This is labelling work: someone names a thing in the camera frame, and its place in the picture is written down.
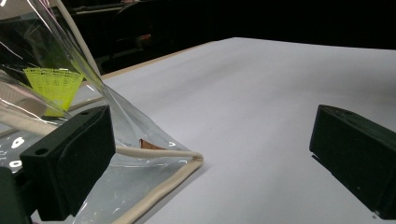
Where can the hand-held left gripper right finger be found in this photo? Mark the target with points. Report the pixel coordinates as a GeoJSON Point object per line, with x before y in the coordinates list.
{"type": "Point", "coordinates": [355, 155]}

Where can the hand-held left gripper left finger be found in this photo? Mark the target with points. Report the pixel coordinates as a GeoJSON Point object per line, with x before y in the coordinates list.
{"type": "Point", "coordinates": [70, 161]}

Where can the clear plastic bag beige trim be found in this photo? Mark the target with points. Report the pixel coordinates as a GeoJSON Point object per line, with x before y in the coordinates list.
{"type": "Point", "coordinates": [102, 130]}

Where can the yellow plastic shuttlecock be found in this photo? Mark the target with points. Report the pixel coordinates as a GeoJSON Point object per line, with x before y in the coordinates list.
{"type": "Point", "coordinates": [54, 88]}

